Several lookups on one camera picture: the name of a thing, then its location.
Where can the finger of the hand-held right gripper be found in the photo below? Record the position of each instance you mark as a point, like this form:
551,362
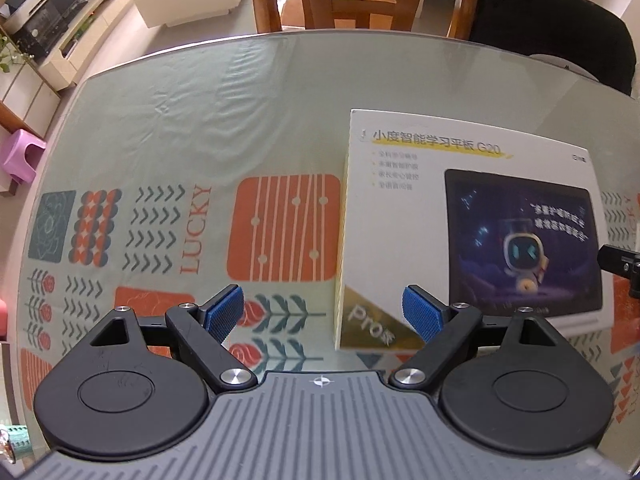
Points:
617,260

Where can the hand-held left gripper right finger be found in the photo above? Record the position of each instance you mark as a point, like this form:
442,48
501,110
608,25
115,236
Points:
422,312

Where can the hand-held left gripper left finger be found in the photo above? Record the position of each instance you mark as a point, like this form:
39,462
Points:
224,312

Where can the white tablet product box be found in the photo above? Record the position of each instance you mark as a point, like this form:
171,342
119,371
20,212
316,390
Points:
400,210

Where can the glass desktop with patterned cloth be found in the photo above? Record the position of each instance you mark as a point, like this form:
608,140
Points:
200,125

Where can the teal patterned object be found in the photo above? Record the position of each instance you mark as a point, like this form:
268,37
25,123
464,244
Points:
17,440

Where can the purple plastic stool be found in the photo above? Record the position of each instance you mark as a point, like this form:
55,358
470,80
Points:
22,152

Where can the white drawer cabinet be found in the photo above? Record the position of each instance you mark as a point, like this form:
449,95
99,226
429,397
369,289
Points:
25,105

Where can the white television cabinet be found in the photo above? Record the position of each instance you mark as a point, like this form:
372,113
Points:
85,45

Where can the wooden chair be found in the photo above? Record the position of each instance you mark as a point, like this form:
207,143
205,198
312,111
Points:
265,0

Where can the black audio device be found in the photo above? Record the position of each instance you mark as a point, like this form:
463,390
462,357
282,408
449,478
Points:
47,30

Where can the green houseplant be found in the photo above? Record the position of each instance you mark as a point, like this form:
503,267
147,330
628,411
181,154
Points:
10,52

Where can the white printer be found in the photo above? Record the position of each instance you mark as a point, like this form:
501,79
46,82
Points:
25,7

